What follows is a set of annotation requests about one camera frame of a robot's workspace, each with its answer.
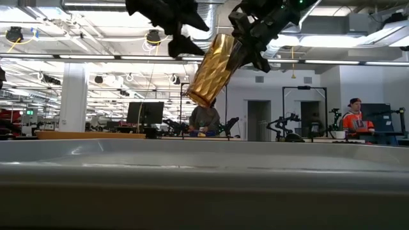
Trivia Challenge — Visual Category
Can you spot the black computer monitor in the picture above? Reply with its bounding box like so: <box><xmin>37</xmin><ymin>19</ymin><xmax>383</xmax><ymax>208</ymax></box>
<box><xmin>126</xmin><ymin>101</ymin><xmax>165</xmax><ymax>126</ymax></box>

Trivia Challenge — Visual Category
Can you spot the black background rig frame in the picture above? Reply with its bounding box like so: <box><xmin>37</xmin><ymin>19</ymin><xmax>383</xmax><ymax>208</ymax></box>
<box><xmin>281</xmin><ymin>85</ymin><xmax>328</xmax><ymax>139</ymax></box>

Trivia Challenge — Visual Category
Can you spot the amber faceted cup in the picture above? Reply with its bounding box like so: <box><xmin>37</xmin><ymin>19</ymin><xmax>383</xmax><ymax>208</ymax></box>
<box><xmin>186</xmin><ymin>33</ymin><xmax>243</xmax><ymax>109</ymax></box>

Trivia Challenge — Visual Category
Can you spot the grey plastic tray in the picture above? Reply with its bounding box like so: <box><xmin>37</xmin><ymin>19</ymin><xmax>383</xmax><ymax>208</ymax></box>
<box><xmin>0</xmin><ymin>137</ymin><xmax>409</xmax><ymax>230</ymax></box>

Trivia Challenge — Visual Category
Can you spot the person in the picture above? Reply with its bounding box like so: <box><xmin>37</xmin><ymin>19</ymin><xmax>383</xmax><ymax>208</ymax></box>
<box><xmin>341</xmin><ymin>97</ymin><xmax>376</xmax><ymax>135</ymax></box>
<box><xmin>188</xmin><ymin>98</ymin><xmax>221</xmax><ymax>137</ymax></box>

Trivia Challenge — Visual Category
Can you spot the white building column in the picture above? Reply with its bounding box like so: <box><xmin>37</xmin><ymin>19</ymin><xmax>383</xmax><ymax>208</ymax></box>
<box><xmin>59</xmin><ymin>63</ymin><xmax>90</xmax><ymax>133</ymax></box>

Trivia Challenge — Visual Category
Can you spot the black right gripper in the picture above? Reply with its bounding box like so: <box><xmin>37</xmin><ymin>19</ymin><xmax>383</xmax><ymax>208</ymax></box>
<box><xmin>228</xmin><ymin>0</ymin><xmax>300</xmax><ymax>73</ymax></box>

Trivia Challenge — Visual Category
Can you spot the black ceiling camera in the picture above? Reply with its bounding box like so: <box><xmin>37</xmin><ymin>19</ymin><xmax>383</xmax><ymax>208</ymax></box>
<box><xmin>5</xmin><ymin>26</ymin><xmax>24</xmax><ymax>43</ymax></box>
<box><xmin>146</xmin><ymin>29</ymin><xmax>162</xmax><ymax>46</ymax></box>

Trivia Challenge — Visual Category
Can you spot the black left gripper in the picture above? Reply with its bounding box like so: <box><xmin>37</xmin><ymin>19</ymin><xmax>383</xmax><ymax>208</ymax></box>
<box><xmin>125</xmin><ymin>0</ymin><xmax>210</xmax><ymax>58</ymax></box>

